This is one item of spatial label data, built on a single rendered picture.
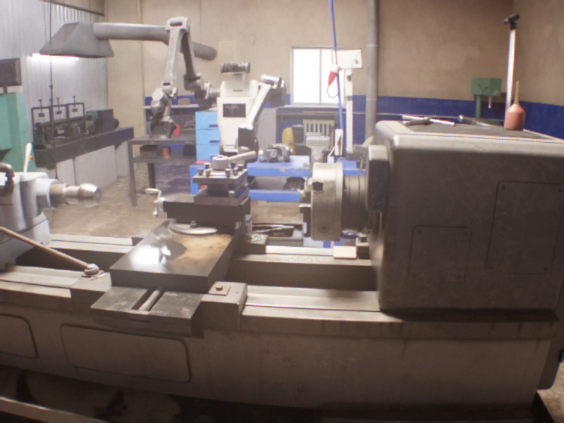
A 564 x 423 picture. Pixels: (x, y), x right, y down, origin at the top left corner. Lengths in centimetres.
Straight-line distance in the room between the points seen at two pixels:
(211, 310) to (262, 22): 764
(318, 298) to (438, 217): 43
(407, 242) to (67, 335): 114
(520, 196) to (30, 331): 163
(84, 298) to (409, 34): 783
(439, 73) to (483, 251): 750
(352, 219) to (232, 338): 51
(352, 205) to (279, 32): 734
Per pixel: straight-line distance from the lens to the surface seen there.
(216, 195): 158
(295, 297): 132
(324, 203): 126
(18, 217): 169
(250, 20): 862
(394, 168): 112
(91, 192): 158
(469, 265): 125
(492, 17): 903
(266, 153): 331
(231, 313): 123
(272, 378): 140
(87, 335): 154
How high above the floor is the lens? 146
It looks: 17 degrees down
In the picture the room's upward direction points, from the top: straight up
